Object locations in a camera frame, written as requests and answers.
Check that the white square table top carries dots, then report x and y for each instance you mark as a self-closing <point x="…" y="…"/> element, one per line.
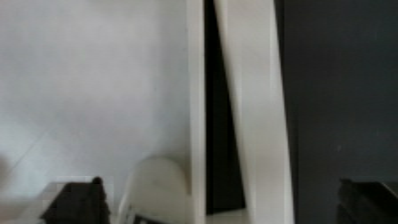
<point x="100" y="68"/>

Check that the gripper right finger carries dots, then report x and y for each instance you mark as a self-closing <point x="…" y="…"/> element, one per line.
<point x="368" y="203"/>

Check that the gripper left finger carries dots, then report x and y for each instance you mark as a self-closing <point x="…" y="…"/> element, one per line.
<point x="79" y="206"/>

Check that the white front barrier wall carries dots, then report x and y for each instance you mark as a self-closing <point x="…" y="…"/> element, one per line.
<point x="247" y="159"/>

